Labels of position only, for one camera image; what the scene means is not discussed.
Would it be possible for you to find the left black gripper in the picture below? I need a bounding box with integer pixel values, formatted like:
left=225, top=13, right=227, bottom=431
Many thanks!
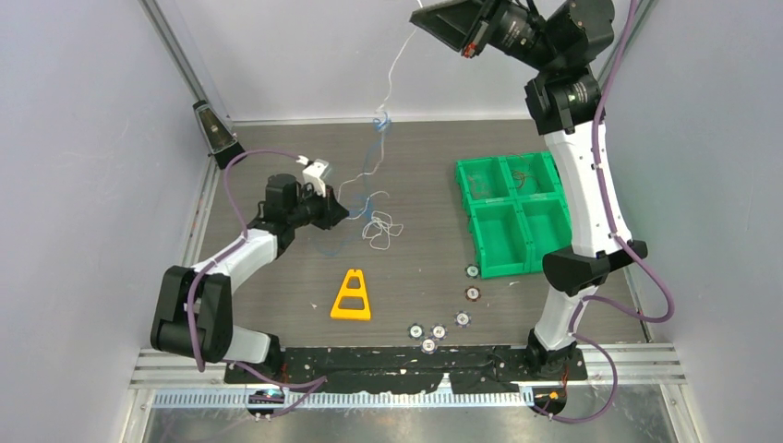
left=287, top=182, right=348, bottom=231

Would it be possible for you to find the white wire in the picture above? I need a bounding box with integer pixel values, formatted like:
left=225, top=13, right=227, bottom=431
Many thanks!
left=336, top=0, right=425, bottom=222
left=360, top=210, right=405, bottom=252

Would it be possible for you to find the pink wire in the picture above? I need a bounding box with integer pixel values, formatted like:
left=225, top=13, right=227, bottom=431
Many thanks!
left=467, top=174, right=500, bottom=200

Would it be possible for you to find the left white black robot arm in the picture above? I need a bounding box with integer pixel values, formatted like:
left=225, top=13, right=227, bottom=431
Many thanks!
left=150, top=174, right=349, bottom=382

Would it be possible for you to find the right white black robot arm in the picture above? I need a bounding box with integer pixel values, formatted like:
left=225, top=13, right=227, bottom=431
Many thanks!
left=410, top=1, right=647, bottom=379

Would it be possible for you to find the yellow triangular plastic piece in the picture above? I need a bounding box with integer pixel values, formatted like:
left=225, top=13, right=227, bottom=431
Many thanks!
left=330, top=269, right=372, bottom=321

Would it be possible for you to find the black corner-mounted lamp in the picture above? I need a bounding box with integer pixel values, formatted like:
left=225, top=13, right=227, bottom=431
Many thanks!
left=192, top=101, right=245, bottom=170

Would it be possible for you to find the blue poker chip middle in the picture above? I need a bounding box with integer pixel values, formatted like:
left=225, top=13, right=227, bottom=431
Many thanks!
left=430, top=324, right=448, bottom=341

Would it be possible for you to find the brown poker chip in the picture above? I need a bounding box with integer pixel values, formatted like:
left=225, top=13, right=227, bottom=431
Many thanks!
left=464, top=286, right=481, bottom=302

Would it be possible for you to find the blue poker chip bottom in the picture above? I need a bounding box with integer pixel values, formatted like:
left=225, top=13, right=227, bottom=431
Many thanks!
left=420, top=338, right=438, bottom=354

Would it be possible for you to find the blue poker chip right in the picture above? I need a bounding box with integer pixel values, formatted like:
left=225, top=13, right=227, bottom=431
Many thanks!
left=454, top=311, right=472, bottom=328

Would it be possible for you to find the green six-compartment bin tray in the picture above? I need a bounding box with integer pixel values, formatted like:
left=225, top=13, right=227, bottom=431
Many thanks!
left=454, top=151, right=572, bottom=279

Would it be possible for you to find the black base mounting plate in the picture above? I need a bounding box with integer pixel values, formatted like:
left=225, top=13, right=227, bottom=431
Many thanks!
left=224, top=345, right=587, bottom=394

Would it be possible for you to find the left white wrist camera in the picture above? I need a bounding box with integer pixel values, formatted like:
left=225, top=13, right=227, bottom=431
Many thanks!
left=295, top=155, right=331, bottom=197

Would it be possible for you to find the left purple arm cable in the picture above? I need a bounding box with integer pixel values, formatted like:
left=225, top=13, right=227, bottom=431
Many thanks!
left=186, top=148, right=329, bottom=419

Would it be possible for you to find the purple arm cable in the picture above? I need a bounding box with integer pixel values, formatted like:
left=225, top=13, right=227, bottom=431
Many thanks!
left=530, top=0, right=675, bottom=425
left=186, top=148, right=329, bottom=419

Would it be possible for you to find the aluminium front rail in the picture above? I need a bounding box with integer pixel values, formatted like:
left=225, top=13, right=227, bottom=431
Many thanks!
left=130, top=343, right=686, bottom=409

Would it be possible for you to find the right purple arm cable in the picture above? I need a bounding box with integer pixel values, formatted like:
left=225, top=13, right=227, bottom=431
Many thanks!
left=530, top=0, right=675, bottom=425

